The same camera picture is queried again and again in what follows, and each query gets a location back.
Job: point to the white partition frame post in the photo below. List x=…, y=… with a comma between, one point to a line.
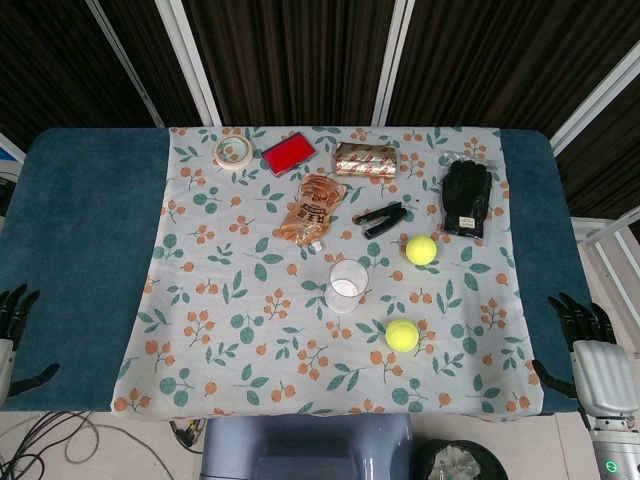
x=395, y=60
x=595, y=95
x=125, y=65
x=187, y=60

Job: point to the black gloves in plastic bag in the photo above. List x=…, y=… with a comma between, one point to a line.
x=465, y=195

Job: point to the gold foil package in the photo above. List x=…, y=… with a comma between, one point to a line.
x=365, y=160

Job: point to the white metal rack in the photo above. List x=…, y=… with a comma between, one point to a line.
x=607, y=250

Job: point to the red stamp pad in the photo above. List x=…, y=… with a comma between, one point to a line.
x=288, y=154

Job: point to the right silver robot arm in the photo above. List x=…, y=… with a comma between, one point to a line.
x=615, y=450

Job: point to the clear plastic ball tube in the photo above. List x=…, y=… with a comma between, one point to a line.
x=345, y=292

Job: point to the black trash bin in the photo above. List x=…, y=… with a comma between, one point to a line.
x=460, y=462

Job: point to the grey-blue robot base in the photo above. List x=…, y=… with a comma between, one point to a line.
x=300, y=450

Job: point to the yellow tennis ball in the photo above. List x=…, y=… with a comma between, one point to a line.
x=421, y=249
x=401, y=335

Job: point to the floral print tablecloth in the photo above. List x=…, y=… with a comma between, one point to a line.
x=250, y=300

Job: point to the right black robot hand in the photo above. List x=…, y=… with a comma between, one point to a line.
x=600, y=370

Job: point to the beige masking tape roll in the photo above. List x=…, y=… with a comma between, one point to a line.
x=232, y=165

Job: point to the teal table cover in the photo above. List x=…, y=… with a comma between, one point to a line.
x=90, y=225

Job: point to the orange snack pouch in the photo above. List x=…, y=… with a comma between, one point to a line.
x=310, y=210

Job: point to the black clip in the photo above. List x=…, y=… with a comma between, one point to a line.
x=382, y=220

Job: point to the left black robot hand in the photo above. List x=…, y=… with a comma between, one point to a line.
x=15, y=320

